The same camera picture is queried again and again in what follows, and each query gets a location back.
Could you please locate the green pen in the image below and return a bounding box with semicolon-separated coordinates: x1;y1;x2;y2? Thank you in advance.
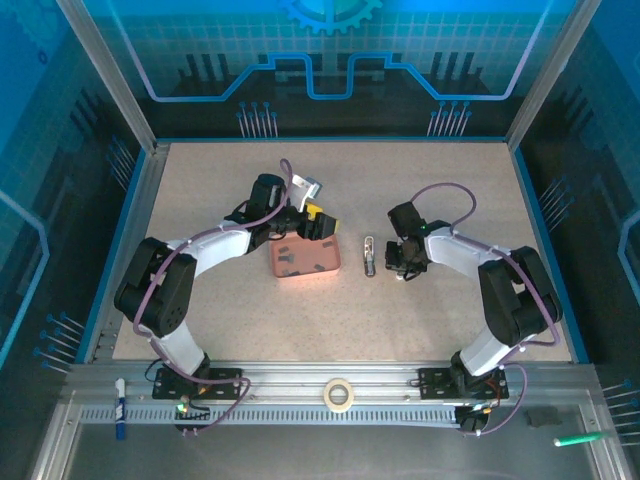
552;430;613;448

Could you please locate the right black connector bracket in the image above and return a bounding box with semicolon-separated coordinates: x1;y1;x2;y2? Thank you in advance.
455;402;494;436

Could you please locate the left black connector bracket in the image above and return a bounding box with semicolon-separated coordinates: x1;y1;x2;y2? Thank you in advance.
172;397;212;437

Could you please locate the blue white marker pen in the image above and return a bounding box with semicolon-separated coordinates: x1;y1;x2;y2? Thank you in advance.
114;377;128;442

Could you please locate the aluminium front rail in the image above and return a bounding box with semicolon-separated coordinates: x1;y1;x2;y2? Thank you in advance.
59;360;604;409

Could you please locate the aluminium frame post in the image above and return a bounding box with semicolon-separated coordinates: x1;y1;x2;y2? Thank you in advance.
53;0;170;155
505;0;604;151

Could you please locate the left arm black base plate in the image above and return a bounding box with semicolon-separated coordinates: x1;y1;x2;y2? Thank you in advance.
151;367;244;401

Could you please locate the black connector bracket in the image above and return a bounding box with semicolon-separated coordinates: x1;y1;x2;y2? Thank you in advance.
455;402;494;436
172;397;212;437

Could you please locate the slotted grey cable duct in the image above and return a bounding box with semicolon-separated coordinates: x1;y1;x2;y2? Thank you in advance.
78;405;469;427

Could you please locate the black cloth scrap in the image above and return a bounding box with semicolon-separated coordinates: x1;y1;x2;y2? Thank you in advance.
523;407;563;430

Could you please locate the pink plastic tray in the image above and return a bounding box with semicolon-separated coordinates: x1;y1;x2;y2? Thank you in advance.
267;234;345;283

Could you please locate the masking tape roll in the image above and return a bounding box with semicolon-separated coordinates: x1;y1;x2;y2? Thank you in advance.
322;377;356;413

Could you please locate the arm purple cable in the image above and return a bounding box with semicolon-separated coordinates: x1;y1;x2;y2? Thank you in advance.
132;158;251;437
412;182;560;439

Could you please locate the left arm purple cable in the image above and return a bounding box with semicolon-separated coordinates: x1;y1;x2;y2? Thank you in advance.
132;158;251;437

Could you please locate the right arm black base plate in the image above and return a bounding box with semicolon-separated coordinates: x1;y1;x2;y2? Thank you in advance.
418;366;511;402

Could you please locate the brushed metal front panel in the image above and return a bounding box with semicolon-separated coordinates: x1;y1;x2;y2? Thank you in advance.
29;419;619;480

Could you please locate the blue table border trim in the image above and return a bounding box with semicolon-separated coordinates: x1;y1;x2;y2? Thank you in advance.
73;135;592;365

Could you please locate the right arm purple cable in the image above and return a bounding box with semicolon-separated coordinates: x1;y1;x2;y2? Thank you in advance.
412;182;560;439

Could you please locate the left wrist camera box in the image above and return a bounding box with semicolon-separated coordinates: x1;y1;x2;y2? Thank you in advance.
290;174;324;214

